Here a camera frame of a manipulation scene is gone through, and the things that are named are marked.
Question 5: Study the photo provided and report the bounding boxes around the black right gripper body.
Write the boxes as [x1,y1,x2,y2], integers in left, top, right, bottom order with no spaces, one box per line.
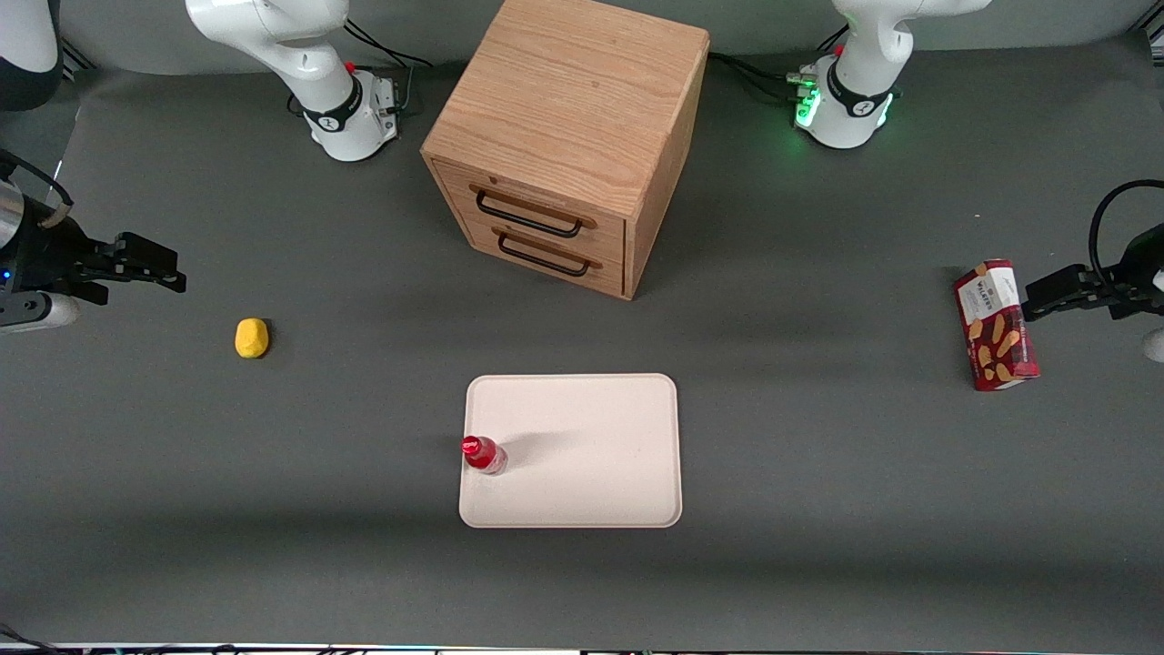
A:
[0,196,112,307]

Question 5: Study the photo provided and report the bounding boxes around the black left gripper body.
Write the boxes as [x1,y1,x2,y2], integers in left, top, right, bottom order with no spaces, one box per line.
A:
[1102,226,1164,321]

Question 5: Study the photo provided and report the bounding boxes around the black arm base cables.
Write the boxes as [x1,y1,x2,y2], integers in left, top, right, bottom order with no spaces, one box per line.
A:
[341,18,436,70]
[707,25,851,103]

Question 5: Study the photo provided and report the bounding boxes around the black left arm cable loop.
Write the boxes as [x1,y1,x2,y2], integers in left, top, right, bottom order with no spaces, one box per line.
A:
[1089,179,1164,285]

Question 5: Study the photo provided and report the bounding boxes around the beige plastic tray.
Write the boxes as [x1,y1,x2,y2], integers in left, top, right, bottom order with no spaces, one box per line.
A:
[458,373,683,529]

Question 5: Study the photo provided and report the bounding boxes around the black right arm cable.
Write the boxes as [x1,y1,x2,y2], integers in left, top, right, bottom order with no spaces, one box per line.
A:
[0,149,75,230]

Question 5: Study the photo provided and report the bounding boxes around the oak wooden drawer cabinet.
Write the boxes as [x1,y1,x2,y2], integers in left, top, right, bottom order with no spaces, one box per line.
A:
[420,0,711,301]

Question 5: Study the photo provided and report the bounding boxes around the black right arm base cables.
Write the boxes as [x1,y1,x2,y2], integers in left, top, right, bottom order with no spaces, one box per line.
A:
[341,18,436,70]

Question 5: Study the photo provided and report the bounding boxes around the red biscuit box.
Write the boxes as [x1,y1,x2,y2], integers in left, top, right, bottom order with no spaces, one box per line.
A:
[953,259,1041,392]

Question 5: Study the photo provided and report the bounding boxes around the black wire drawer handle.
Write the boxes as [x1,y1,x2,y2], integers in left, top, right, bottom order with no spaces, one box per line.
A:
[492,227,603,277]
[469,184,598,239]

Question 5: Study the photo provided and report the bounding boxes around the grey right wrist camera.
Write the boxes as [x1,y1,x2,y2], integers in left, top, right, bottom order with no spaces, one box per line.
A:
[0,291,82,332]

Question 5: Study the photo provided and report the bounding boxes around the black left arm base cables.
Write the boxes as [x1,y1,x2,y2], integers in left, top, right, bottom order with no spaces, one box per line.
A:
[707,25,851,103]

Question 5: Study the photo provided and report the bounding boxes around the red coke bottle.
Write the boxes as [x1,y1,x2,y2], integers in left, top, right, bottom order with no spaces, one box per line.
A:
[460,435,509,477]

